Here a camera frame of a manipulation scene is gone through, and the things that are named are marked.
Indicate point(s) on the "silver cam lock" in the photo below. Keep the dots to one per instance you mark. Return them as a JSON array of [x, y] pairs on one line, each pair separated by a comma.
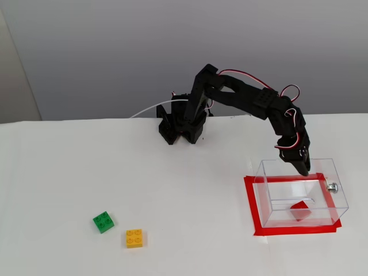
[[333, 187]]

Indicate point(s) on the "white paper table cover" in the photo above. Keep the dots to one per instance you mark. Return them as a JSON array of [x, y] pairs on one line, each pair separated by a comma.
[[86, 172]]

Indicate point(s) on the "green lego brick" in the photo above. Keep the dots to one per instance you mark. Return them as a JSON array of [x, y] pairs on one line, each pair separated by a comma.
[[103, 222]]

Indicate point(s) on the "yellow lego brick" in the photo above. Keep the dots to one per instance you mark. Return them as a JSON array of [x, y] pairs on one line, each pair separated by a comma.
[[135, 238]]

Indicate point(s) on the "transparent plastic box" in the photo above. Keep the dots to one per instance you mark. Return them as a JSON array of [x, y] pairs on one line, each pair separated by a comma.
[[330, 212]]

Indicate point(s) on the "black table clamp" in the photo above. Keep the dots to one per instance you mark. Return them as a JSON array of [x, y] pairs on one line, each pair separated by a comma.
[[161, 113]]

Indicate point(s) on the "red lego brick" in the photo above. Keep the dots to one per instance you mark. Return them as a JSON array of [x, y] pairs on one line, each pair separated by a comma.
[[300, 211]]

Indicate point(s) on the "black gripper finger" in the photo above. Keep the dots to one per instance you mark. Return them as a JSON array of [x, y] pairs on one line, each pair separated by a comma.
[[299, 168], [307, 168]]

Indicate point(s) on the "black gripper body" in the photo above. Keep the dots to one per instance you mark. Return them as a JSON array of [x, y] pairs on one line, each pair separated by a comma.
[[294, 158]]

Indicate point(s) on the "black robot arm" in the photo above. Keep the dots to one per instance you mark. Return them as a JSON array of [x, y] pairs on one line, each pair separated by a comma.
[[244, 95]]

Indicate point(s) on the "red tape frame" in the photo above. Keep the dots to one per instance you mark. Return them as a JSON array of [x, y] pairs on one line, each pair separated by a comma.
[[250, 207]]

